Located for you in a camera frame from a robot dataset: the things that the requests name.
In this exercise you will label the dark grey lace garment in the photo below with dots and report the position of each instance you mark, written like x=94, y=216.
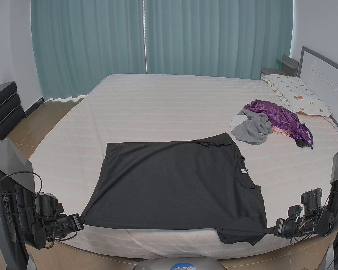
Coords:
x=301, y=143

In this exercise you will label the black chest of drawers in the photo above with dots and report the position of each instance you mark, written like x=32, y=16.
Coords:
x=4, y=105

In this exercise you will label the grey knit garment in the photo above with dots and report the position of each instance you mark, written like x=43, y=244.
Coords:
x=250, y=131

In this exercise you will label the grey bedside table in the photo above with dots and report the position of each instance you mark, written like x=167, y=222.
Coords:
x=284, y=65

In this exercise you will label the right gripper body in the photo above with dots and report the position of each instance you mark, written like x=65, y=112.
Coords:
x=283, y=228

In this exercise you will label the pink garment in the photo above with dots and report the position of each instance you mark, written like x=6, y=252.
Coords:
x=278, y=131

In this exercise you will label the black T-shirt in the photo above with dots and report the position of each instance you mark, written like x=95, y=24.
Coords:
x=171, y=184

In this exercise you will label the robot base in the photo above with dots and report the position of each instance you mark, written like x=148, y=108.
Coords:
x=180, y=264

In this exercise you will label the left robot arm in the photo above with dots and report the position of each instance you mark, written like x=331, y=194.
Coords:
x=5, y=193

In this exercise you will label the blue-green curtain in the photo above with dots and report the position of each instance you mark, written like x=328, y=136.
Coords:
x=214, y=29
x=87, y=38

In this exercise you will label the white printed pillow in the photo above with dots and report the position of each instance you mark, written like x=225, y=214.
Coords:
x=297, y=94

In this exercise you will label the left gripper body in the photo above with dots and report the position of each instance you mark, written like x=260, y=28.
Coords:
x=73, y=224

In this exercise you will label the bed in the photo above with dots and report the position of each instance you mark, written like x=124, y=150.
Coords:
x=171, y=108

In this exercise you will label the white garment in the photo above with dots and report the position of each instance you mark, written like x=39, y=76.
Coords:
x=237, y=121

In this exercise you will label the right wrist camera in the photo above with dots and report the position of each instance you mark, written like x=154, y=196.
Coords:
x=294, y=212

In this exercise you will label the purple satin garment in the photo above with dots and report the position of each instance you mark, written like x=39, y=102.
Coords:
x=280, y=115

